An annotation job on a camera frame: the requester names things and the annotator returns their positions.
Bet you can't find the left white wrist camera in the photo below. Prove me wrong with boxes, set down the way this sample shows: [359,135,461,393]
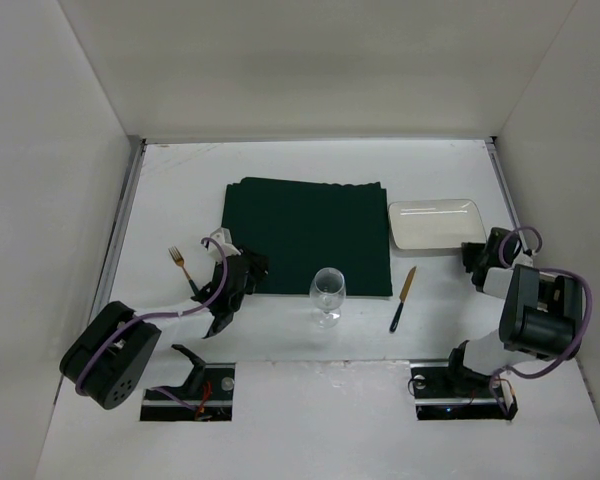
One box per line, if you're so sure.
[201,227,241,263]

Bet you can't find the clear wine glass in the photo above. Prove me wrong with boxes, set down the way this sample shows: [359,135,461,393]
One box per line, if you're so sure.
[309,267,346,328]

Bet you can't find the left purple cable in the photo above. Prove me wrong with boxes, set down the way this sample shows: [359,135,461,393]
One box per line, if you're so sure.
[74,236,231,412]

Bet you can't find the right aluminium table rail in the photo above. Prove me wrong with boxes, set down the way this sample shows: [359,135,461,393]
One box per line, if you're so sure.
[485,137,521,227]

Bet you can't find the white rectangular plate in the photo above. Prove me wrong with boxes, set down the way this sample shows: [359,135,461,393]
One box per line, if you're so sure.
[388,199,486,251]

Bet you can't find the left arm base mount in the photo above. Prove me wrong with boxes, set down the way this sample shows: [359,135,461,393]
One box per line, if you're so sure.
[139,345,236,422]

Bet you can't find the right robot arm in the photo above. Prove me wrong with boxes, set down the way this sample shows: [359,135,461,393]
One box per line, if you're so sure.
[446,226,593,393]

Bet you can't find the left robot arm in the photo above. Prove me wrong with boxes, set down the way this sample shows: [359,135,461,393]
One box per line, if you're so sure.
[59,246,269,412]

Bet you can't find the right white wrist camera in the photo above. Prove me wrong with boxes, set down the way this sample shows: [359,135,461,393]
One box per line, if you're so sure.
[515,249,536,267]

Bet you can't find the dark green cloth placemat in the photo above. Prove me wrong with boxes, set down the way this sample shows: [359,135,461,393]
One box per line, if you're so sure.
[221,177,393,298]

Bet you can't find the aluminium table rail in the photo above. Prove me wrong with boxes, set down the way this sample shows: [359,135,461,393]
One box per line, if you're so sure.
[81,135,147,332]
[485,137,521,227]

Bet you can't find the left aluminium table rail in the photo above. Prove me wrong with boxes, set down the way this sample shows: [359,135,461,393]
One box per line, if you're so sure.
[81,135,147,332]

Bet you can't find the gold fork dark handle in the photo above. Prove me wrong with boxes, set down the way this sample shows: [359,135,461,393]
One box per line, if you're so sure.
[168,246,199,295]

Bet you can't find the gold knife dark handle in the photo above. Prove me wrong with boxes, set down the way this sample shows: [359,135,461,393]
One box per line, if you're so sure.
[389,266,417,334]

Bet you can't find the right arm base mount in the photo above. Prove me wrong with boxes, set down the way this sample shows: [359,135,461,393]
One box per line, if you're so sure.
[407,360,518,421]

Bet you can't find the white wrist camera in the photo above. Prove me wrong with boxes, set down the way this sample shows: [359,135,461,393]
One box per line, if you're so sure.
[515,249,536,267]
[201,227,241,263]

